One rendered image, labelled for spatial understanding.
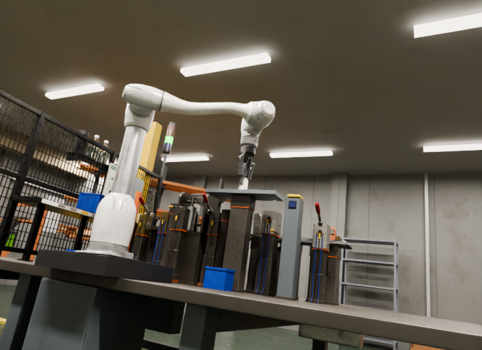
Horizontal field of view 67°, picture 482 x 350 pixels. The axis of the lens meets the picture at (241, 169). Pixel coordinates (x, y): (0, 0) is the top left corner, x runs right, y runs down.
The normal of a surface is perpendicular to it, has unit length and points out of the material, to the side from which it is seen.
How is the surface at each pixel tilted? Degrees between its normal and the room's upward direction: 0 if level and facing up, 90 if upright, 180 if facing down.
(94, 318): 90
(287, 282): 90
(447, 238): 90
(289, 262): 90
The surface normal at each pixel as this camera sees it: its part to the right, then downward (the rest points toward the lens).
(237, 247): -0.38, -0.33
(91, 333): 0.88, -0.02
